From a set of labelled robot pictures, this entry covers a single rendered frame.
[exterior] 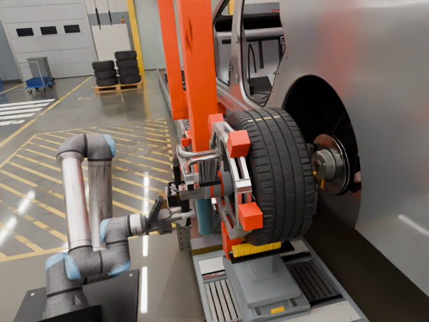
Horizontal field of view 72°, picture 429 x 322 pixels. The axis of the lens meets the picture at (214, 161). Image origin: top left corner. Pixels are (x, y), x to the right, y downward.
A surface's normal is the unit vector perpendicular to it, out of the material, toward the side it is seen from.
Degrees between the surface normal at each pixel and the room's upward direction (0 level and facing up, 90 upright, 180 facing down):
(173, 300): 0
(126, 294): 0
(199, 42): 90
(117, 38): 90
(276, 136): 35
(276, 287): 0
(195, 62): 90
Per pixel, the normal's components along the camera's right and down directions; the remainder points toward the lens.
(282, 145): 0.10, -0.39
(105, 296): -0.07, -0.91
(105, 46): 0.20, 0.39
